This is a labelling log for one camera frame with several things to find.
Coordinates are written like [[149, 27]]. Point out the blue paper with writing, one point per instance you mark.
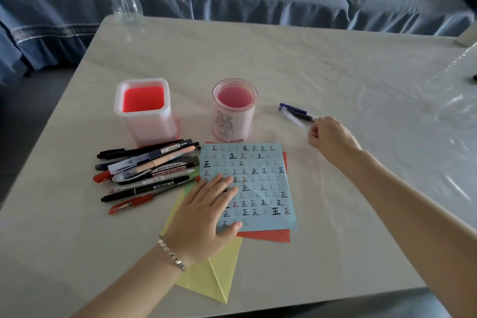
[[268, 183]]

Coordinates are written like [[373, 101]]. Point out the person's left forearm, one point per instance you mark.
[[126, 288]]

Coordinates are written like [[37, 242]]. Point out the green paper sheet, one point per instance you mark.
[[192, 184]]

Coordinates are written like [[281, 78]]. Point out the yellow paper sheet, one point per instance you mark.
[[216, 276]]

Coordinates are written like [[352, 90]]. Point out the black marker pen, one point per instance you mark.
[[110, 153]]

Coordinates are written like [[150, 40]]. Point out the white pen with black label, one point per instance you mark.
[[167, 180]]

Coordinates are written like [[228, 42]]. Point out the clear glass jar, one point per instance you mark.
[[125, 4]]

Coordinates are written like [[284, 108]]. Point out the black brush pen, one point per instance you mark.
[[149, 149]]

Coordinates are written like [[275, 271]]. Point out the white pen with blue cap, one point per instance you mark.
[[292, 108]]

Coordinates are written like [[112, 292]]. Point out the red paper sheet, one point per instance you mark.
[[268, 236]]

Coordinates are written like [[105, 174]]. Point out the person's right forearm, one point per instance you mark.
[[417, 217]]

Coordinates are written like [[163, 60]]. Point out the thin black fineliner pen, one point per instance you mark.
[[149, 189]]

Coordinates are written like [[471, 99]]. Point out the thick black grey marker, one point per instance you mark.
[[171, 171]]

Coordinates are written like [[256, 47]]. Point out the round pink pen holder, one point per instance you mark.
[[231, 124]]

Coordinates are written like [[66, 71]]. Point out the red gel pen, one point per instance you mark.
[[141, 200]]

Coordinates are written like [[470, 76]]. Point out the peach pink pen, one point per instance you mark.
[[171, 157]]

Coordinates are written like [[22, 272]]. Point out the black grey barrel pen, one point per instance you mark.
[[305, 117]]

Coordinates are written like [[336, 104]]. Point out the person's left hand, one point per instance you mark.
[[197, 224]]

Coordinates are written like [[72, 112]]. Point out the person's right hand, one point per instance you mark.
[[335, 140]]

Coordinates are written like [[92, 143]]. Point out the square white red pen holder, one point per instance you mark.
[[149, 124]]

